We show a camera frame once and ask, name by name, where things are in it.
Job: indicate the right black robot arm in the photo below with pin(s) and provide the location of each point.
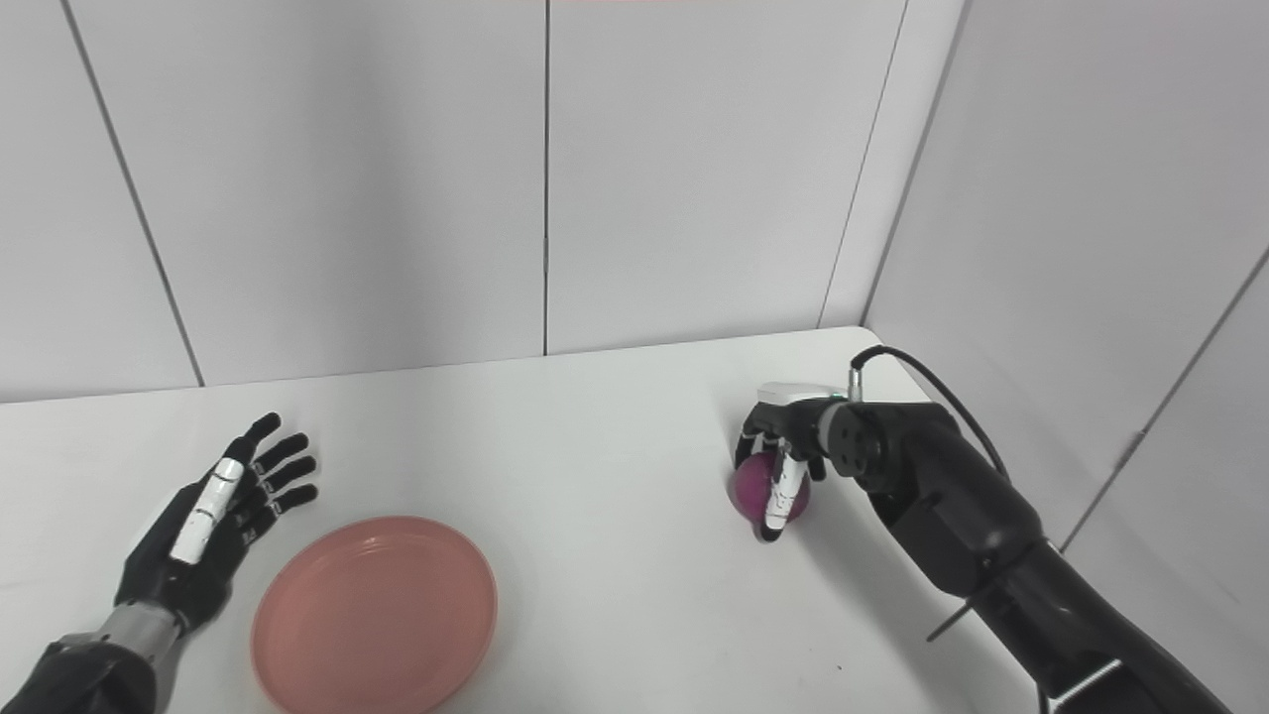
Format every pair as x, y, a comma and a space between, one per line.
1001, 545

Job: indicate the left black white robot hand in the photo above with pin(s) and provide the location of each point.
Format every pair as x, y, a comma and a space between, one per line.
213, 540

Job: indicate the pink round plate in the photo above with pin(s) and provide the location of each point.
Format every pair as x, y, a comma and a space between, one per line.
374, 615

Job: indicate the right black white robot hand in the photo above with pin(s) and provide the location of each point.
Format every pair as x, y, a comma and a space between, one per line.
788, 446

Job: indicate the purple red onion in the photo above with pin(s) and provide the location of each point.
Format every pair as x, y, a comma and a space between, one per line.
753, 488

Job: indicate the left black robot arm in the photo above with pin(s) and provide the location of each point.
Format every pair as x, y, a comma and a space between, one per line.
94, 664

